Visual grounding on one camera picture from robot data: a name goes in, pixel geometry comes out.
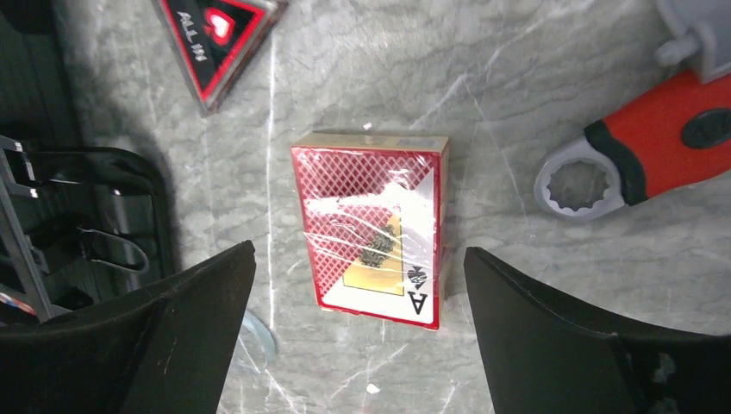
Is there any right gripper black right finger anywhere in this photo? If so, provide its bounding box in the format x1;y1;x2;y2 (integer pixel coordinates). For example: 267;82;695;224
464;247;730;413

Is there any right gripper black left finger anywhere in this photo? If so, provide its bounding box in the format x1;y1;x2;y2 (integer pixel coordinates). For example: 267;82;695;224
1;241;256;413

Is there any red card deck box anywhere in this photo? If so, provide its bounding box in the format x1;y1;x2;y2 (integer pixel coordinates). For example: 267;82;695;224
291;132;449;330

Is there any black poker chip case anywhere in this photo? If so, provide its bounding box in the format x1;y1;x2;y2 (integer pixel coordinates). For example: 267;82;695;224
1;1;176;327

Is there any red triangular all-in marker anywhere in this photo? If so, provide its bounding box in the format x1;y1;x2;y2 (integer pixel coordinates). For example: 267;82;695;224
153;0;289;116

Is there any clear ring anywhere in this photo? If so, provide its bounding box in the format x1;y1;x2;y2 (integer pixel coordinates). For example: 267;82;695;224
240;310;279;375

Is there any red handled tool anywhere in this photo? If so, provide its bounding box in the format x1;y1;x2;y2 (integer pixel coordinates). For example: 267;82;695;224
534;70;730;222

